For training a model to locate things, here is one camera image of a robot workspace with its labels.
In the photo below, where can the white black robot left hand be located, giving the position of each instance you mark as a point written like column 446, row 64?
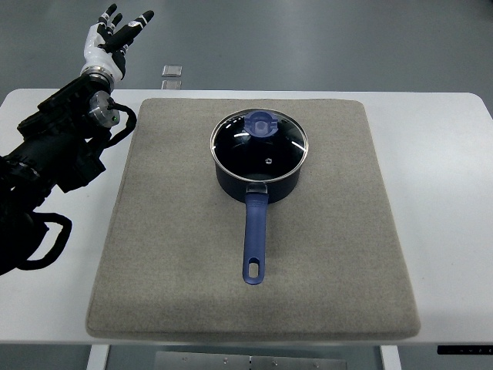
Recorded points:
column 106, row 47

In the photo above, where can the glass pot lid blue knob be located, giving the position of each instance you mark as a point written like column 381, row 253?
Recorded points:
column 259, row 145

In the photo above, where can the dark pot blue handle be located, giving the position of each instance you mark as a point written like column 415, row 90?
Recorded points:
column 257, row 183

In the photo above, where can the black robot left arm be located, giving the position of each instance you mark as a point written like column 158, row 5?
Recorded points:
column 61, row 147

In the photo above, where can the white left table leg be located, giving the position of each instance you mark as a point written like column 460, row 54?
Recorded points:
column 98, row 357

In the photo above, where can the white table leg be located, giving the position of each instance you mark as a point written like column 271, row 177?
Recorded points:
column 390, row 357
column 98, row 357

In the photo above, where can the beige felt mat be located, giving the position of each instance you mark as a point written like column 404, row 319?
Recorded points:
column 194, row 253

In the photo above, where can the white right table leg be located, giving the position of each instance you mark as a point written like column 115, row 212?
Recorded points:
column 390, row 357

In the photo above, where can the black table control panel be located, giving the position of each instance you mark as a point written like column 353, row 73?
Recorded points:
column 464, row 350

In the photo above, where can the metal table base plate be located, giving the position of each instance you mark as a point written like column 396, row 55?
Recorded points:
column 189, row 360

